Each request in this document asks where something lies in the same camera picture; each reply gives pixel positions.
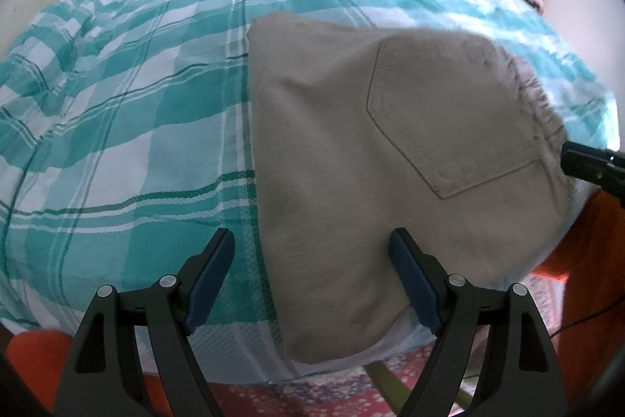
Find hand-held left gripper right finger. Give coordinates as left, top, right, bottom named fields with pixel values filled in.
left=388, top=227, right=567, bottom=417

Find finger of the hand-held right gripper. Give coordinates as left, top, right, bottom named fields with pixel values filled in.
left=561, top=141, right=625, bottom=203

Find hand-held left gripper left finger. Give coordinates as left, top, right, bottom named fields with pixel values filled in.
left=54, top=228, right=236, bottom=417

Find beige pants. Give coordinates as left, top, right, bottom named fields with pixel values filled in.
left=246, top=11, right=577, bottom=366

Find person's orange clothing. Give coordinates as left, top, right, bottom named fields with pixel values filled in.
left=530, top=190, right=625, bottom=332

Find orange cloth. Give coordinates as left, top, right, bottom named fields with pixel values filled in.
left=7, top=331, right=147, bottom=417

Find teal checked blanket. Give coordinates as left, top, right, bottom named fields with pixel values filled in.
left=0, top=0, right=621, bottom=386

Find green strap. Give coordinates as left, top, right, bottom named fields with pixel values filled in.
left=366, top=361, right=416, bottom=414

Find black cable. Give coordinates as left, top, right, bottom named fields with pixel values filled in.
left=549, top=300, right=621, bottom=340

